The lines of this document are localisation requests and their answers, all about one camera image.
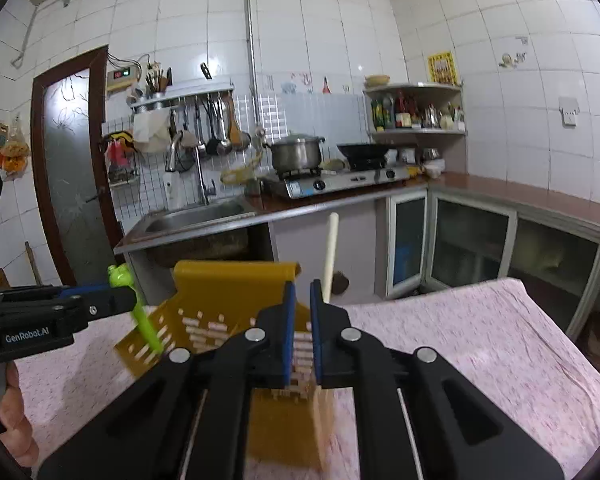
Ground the brown framed glass door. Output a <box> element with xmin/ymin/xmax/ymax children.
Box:
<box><xmin>30</xmin><ymin>45</ymin><xmax>127</xmax><ymax>287</ymax></box>

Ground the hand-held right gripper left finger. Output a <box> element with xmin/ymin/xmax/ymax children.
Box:
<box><xmin>37</xmin><ymin>280</ymin><xmax>297</xmax><ymax>480</ymax></box>

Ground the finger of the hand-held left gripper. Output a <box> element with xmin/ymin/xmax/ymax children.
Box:
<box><xmin>0</xmin><ymin>283</ymin><xmax>131</xmax><ymax>305</ymax></box>
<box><xmin>67</xmin><ymin>290</ymin><xmax>137</xmax><ymax>322</ymax></box>

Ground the orange plastic bag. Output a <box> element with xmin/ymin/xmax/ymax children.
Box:
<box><xmin>0</xmin><ymin>119</ymin><xmax>32</xmax><ymax>182</ymax></box>

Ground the white hanging cloth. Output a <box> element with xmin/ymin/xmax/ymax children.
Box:
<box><xmin>132</xmin><ymin>112</ymin><xmax>174</xmax><ymax>154</ymax></box>

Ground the yellow wall poster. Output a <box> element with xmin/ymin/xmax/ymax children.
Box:
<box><xmin>426</xmin><ymin>51</ymin><xmax>455</xmax><ymax>85</ymax></box>

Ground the yellow plastic bag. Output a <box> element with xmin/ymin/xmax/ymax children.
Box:
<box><xmin>220</xmin><ymin>150</ymin><xmax>267</xmax><ymax>187</ymax></box>

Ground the steel pot with lid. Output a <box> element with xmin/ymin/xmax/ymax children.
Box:
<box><xmin>262</xmin><ymin>132</ymin><xmax>327</xmax><ymax>173</ymax></box>

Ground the black ladle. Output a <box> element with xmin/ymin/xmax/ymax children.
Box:
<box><xmin>205</xmin><ymin>100</ymin><xmax>220</xmax><ymax>156</ymax></box>

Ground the vertical metal pipe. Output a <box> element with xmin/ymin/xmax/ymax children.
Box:
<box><xmin>242</xmin><ymin>0</ymin><xmax>262</xmax><ymax>132</ymax></box>

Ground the wire wall basket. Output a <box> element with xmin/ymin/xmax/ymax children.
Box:
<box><xmin>100</xmin><ymin>130</ymin><xmax>142</xmax><ymax>189</ymax></box>

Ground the white wall pipe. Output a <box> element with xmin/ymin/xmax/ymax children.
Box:
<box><xmin>11</xmin><ymin>0</ymin><xmax>221</xmax><ymax>69</ymax></box>

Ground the white corner shelf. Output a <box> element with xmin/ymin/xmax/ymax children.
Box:
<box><xmin>362</xmin><ymin>81</ymin><xmax>468</xmax><ymax>137</ymax></box>

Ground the white control box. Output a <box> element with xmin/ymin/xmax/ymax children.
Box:
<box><xmin>106</xmin><ymin>64</ymin><xmax>144</xmax><ymax>94</ymax></box>

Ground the beige chopstick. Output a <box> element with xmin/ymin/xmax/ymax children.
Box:
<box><xmin>321</xmin><ymin>212</ymin><xmax>340</xmax><ymax>302</ymax></box>

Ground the metal utensil wall rack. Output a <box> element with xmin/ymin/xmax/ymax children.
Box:
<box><xmin>130</xmin><ymin>80</ymin><xmax>236</xmax><ymax>112</ymax></box>

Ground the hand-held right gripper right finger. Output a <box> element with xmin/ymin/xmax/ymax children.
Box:
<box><xmin>309</xmin><ymin>280</ymin><xmax>565</xmax><ymax>480</ymax></box>

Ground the black wok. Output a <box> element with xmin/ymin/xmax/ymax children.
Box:
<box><xmin>336</xmin><ymin>142</ymin><xmax>397</xmax><ymax>171</ymax></box>

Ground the row of condiment bottles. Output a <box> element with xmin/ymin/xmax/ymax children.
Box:
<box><xmin>371</xmin><ymin>91</ymin><xmax>466</xmax><ymax>130</ymax></box>

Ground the wooden spatula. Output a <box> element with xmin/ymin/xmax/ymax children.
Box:
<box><xmin>227</xmin><ymin>94</ymin><xmax>252</xmax><ymax>152</ymax></box>

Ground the utensil cup on rack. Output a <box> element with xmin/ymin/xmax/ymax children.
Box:
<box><xmin>144</xmin><ymin>66</ymin><xmax>174</xmax><ymax>100</ymax></box>

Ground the steel ladle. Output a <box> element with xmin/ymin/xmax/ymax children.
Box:
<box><xmin>215</xmin><ymin>97</ymin><xmax>234</xmax><ymax>156</ymax></box>

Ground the green plastic spoon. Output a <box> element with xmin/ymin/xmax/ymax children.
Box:
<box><xmin>106</xmin><ymin>263</ymin><xmax>165</xmax><ymax>355</ymax></box>

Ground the chrome faucet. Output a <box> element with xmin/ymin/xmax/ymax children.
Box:
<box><xmin>166</xmin><ymin>130</ymin><xmax>219</xmax><ymax>206</ymax></box>

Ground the stainless steel sink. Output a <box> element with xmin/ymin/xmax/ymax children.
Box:
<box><xmin>114</xmin><ymin>196</ymin><xmax>259</xmax><ymax>256</ymax></box>

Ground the glass door kitchen cabinet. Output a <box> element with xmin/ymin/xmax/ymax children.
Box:
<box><xmin>384</xmin><ymin>191</ymin><xmax>600</xmax><ymax>342</ymax></box>

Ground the steel gas stove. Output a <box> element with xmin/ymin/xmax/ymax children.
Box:
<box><xmin>270</xmin><ymin>162</ymin><xmax>414</xmax><ymax>200</ymax></box>

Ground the yellow plastic utensil holder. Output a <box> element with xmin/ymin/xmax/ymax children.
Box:
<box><xmin>114</xmin><ymin>260</ymin><xmax>338</xmax><ymax>471</ymax></box>

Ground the person's left hand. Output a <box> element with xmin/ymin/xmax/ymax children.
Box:
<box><xmin>0</xmin><ymin>361</ymin><xmax>40</xmax><ymax>467</ymax></box>

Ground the pink floral tablecloth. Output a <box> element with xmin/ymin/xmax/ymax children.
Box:
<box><xmin>10</xmin><ymin>277</ymin><xmax>600</xmax><ymax>480</ymax></box>

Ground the white wall socket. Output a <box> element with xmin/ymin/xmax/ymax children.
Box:
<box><xmin>558</xmin><ymin>95</ymin><xmax>581</xmax><ymax>127</ymax></box>

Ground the wall decal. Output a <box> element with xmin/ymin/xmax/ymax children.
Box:
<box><xmin>497</xmin><ymin>35</ymin><xmax>529</xmax><ymax>69</ymax></box>

